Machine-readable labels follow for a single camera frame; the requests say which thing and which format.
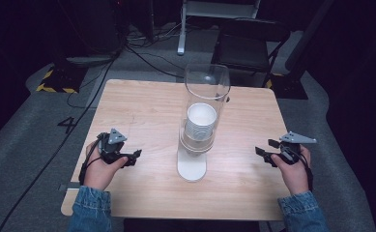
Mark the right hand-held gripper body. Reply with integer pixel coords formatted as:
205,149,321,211
277,130,318,165

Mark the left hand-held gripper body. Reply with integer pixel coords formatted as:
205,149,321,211
96,128,132,165

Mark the person's left hand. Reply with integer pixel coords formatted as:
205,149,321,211
83,140,130,191

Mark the person's right hand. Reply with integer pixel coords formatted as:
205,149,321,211
270,144,312,196

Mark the clear tube cup dispenser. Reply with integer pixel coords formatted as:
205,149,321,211
176,63,232,184

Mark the stack of white paper cups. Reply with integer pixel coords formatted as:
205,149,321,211
184,102,218,141

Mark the black folding chair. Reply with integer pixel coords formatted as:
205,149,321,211
210,18,291,89

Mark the black slanted pole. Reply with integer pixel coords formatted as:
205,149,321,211
284,0,335,73

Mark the white metal stand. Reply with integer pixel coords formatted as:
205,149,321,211
177,0,262,56

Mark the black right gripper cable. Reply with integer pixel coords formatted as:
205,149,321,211
296,151,315,193

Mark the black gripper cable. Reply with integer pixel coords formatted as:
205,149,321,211
78,137,102,187
296,151,315,193

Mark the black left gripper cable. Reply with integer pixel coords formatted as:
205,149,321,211
78,137,102,187

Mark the long black floor cable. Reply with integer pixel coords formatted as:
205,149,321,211
0,47,126,232

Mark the black stand base plate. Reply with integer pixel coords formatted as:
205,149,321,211
270,72,309,101

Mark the black yellow striped base plate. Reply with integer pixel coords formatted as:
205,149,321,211
35,65,89,95

